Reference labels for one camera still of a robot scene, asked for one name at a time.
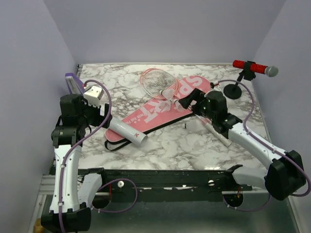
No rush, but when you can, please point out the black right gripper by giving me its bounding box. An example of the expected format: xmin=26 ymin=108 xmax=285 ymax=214
xmin=178 ymin=88 xmax=216 ymax=121

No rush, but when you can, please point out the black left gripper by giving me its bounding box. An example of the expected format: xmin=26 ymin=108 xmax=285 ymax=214
xmin=78 ymin=96 xmax=113 ymax=128

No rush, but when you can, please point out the white shuttlecock tube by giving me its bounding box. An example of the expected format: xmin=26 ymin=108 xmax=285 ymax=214
xmin=109 ymin=117 xmax=148 ymax=147

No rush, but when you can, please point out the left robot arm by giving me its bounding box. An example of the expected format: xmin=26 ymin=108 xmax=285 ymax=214
xmin=41 ymin=94 xmax=112 ymax=233

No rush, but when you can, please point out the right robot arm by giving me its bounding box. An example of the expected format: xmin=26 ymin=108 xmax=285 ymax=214
xmin=179 ymin=88 xmax=311 ymax=200

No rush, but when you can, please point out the pink badminton racket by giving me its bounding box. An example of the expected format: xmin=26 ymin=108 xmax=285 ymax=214
xmin=139 ymin=68 xmax=193 ymax=103

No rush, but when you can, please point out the purple wedge device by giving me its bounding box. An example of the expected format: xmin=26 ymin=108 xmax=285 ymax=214
xmin=65 ymin=73 xmax=85 ymax=94

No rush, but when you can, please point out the red microphone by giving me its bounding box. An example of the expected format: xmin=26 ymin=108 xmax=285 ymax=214
xmin=232 ymin=60 xmax=279 ymax=77

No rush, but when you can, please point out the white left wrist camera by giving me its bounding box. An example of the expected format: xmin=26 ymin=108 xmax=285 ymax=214
xmin=83 ymin=85 xmax=104 ymax=108

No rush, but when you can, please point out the black base frame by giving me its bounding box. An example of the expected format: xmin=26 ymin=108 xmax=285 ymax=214
xmin=78 ymin=168 xmax=252 ymax=206

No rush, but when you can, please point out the aluminium rail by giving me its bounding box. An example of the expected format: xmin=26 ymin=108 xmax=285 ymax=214
xmin=38 ymin=175 xmax=55 ymax=195

